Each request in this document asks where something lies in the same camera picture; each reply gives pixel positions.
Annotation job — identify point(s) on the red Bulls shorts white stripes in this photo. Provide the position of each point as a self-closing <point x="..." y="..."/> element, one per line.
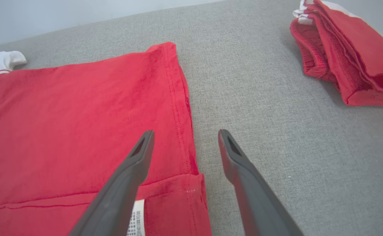
<point x="358" y="59"/>

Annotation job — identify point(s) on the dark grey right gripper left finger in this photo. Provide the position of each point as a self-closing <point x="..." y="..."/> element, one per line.
<point x="122" y="183"/>

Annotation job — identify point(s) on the red shirt white trim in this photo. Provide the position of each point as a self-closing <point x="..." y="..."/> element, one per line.
<point x="63" y="131"/>

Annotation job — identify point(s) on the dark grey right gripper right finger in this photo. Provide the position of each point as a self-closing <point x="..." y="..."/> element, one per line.
<point x="253" y="196"/>

